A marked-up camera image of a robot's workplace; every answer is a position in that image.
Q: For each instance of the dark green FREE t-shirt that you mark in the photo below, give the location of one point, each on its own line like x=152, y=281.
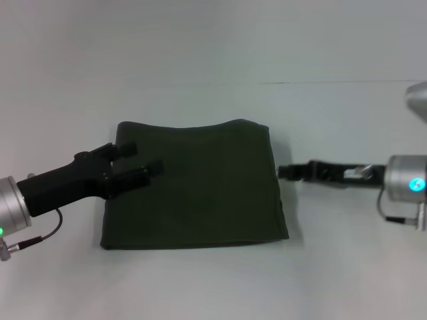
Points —
x=200, y=200

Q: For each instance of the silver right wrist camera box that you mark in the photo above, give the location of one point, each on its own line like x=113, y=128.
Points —
x=417, y=98

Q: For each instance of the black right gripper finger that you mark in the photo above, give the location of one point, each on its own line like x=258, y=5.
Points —
x=293, y=172

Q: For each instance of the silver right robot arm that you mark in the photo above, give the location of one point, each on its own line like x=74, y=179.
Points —
x=407, y=180

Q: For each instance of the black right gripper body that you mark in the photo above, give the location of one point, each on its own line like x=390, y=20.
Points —
x=343, y=173

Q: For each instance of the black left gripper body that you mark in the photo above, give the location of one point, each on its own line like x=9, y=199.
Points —
x=66, y=181

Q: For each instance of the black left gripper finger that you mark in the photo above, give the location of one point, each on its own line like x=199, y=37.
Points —
x=136, y=176
x=125, y=150

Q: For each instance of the small silver gripper plug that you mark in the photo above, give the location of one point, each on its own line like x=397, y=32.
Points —
x=363, y=170

